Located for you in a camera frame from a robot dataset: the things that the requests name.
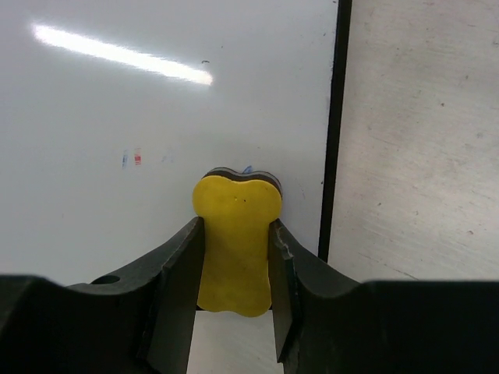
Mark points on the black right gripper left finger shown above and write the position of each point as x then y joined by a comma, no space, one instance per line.
136,319

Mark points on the yellow bone-shaped eraser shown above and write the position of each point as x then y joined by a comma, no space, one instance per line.
237,209

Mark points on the whiteboard with black frame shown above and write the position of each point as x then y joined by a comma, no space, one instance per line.
113,111

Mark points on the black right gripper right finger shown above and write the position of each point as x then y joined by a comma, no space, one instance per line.
326,322

